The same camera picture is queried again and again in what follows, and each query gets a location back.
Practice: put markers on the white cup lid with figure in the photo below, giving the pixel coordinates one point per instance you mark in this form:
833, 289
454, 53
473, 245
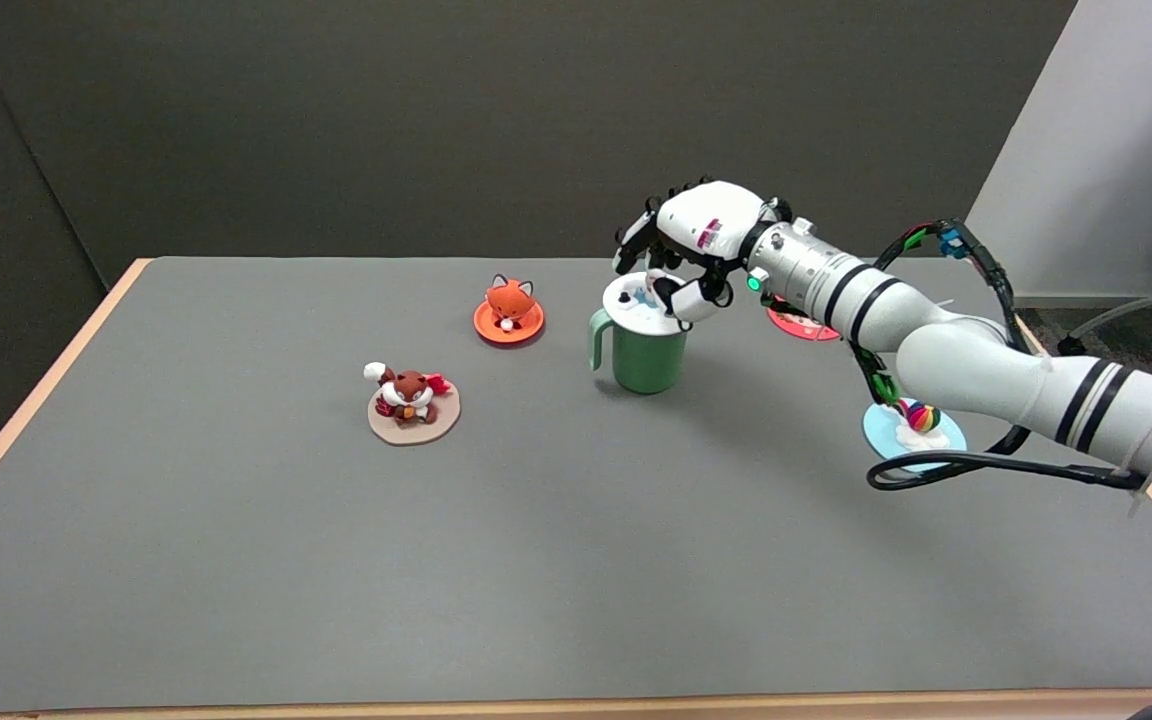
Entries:
636, 310

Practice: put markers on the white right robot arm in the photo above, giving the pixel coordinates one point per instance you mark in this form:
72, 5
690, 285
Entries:
976, 350

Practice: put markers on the orange lid with fox figure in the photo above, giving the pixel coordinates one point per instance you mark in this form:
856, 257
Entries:
508, 320

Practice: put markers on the beige lid with brown fox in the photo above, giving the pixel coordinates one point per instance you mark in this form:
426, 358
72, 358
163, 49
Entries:
414, 410

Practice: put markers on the pink lid with orange figure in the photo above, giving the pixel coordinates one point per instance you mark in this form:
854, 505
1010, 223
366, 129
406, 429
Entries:
798, 325

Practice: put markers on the blue lid with rainbow ball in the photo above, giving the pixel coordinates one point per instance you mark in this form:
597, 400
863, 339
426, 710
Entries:
921, 440

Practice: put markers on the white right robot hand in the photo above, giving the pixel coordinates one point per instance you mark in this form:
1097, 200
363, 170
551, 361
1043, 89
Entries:
711, 225

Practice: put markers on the office chair base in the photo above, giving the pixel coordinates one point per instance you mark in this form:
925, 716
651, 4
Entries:
1136, 305

